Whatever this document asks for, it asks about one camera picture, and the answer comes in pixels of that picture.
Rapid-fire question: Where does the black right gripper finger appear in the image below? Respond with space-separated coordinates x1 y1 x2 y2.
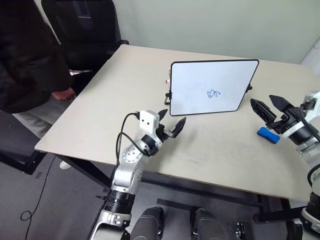
268 94 292 114
250 98 278 126

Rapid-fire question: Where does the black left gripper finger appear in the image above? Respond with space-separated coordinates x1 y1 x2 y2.
158 108 169 124
171 116 187 139

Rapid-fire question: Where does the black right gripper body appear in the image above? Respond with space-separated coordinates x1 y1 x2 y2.
265 105 305 136

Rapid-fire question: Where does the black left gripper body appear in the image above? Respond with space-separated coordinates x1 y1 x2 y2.
155 121 176 142

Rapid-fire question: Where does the blue eraser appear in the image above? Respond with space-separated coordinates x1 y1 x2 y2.
256 126 281 144

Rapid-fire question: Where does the bystander bare hand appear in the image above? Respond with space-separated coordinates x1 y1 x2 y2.
51 88 77 102

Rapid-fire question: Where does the black whiteboard stand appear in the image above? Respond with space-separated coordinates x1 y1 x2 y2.
163 84 253 106

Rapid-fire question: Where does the white marker with red cap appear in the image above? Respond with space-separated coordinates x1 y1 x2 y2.
164 69 174 85

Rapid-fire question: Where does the black-framed whiteboard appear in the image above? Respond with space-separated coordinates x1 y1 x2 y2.
169 59 260 117

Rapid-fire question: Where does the dark rounded shape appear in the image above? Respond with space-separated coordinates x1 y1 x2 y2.
129 205 166 240
189 206 229 240

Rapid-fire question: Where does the white shoe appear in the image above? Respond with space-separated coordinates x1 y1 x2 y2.
59 160 73 171

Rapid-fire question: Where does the black office chair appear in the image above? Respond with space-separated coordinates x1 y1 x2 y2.
40 0 130 74

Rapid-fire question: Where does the person in dark jacket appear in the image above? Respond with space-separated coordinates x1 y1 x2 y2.
0 0 77 140

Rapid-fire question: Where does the black low platform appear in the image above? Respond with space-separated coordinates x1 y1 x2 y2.
0 109 48 176

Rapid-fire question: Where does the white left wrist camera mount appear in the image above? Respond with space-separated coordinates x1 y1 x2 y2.
138 109 160 137

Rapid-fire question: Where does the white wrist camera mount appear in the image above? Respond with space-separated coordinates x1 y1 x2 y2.
281 90 320 140
138 109 160 137

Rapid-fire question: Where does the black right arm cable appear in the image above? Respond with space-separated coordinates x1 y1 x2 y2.
297 106 320 142

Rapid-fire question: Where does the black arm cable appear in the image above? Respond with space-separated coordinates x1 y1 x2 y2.
115 112 156 168
297 106 320 142

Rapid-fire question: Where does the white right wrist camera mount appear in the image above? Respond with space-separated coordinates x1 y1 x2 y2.
281 90 320 140

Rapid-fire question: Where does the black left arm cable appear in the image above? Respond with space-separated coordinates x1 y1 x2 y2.
115 112 156 168

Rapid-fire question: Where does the thin black floor cable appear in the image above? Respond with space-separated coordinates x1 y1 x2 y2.
20 155 56 222

